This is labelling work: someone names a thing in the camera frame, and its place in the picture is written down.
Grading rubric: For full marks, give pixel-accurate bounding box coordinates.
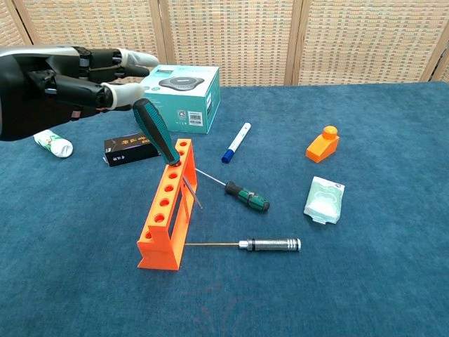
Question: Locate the white marker blue cap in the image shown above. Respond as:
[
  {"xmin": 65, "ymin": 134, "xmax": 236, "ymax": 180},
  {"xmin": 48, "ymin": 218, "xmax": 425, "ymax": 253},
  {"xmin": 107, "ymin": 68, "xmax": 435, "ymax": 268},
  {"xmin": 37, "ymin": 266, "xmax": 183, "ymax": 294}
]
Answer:
[{"xmin": 220, "ymin": 122, "xmax": 253, "ymax": 164}]

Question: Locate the blue felt table cover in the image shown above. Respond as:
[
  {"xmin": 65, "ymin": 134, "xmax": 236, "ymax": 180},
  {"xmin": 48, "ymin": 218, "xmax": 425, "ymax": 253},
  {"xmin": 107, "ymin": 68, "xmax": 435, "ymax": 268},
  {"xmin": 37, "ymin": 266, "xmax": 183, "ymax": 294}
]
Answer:
[{"xmin": 0, "ymin": 81, "xmax": 449, "ymax": 337}]

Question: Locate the large green black screwdriver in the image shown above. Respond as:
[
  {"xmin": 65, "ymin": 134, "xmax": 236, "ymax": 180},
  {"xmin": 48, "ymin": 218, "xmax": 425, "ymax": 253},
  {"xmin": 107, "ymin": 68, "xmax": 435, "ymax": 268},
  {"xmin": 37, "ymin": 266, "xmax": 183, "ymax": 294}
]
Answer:
[{"xmin": 132, "ymin": 98, "xmax": 203, "ymax": 210}]

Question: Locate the silver knurled precision screwdriver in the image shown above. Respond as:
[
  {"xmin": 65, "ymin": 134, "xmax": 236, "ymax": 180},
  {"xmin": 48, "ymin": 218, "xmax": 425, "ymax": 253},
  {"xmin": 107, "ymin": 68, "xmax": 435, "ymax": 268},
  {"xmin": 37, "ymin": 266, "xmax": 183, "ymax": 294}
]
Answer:
[{"xmin": 185, "ymin": 238, "xmax": 302, "ymax": 253}]

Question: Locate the woven bamboo folding screen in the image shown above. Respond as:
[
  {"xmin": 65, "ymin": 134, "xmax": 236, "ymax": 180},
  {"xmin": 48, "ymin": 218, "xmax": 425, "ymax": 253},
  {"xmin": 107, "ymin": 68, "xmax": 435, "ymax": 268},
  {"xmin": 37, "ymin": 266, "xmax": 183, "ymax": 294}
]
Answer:
[{"xmin": 0, "ymin": 0, "xmax": 449, "ymax": 87}]

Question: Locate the black box gold lettering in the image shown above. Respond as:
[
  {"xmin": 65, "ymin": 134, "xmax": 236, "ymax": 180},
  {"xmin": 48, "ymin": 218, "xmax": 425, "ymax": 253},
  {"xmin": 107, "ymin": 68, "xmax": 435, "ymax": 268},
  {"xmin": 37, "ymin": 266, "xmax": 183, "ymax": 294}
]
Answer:
[{"xmin": 103, "ymin": 131, "xmax": 162, "ymax": 169}]

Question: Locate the orange block with knob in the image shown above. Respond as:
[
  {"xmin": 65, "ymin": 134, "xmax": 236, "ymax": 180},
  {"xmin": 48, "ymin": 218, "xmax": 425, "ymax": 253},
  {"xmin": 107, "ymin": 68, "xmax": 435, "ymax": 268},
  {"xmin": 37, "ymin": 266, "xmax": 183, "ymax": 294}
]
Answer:
[{"xmin": 305, "ymin": 125, "xmax": 340, "ymax": 165}]

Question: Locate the orange plastic tool rack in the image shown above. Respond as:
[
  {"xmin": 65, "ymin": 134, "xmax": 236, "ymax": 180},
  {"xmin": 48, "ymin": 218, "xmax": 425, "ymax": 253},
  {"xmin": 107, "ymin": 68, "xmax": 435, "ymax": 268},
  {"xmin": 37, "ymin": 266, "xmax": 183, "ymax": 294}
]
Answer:
[{"xmin": 136, "ymin": 138, "xmax": 198, "ymax": 271}]

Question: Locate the small green black screwdriver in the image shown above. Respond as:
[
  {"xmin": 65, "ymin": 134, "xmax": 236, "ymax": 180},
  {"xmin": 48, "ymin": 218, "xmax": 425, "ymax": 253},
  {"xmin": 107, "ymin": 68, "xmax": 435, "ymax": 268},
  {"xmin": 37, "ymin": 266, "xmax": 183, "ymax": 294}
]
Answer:
[{"xmin": 194, "ymin": 167, "xmax": 271, "ymax": 213}]

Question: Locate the white bottle green label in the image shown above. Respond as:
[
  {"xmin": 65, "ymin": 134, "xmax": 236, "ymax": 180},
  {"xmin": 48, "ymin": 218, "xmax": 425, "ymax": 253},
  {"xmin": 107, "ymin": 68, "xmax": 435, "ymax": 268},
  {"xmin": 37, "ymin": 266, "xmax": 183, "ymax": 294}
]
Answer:
[{"xmin": 33, "ymin": 128, "xmax": 74, "ymax": 159}]

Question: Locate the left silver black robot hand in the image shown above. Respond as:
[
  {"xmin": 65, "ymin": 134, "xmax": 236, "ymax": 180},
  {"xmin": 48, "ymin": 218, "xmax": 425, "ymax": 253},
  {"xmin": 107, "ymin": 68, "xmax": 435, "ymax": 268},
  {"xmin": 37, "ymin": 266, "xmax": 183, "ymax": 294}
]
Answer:
[{"xmin": 0, "ymin": 44, "xmax": 159, "ymax": 142}]

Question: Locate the white mint tissue pack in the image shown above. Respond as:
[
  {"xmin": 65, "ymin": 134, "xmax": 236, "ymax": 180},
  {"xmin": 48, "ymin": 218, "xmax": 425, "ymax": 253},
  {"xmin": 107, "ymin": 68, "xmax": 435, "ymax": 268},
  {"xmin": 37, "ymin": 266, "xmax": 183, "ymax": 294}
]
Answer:
[{"xmin": 302, "ymin": 176, "xmax": 346, "ymax": 225}]

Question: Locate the teal speakerphone carton box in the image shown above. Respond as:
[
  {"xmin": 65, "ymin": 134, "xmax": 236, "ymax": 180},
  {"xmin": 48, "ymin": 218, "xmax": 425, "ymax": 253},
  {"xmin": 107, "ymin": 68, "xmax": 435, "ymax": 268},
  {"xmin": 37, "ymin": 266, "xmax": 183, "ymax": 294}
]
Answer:
[{"xmin": 138, "ymin": 64, "xmax": 221, "ymax": 135}]

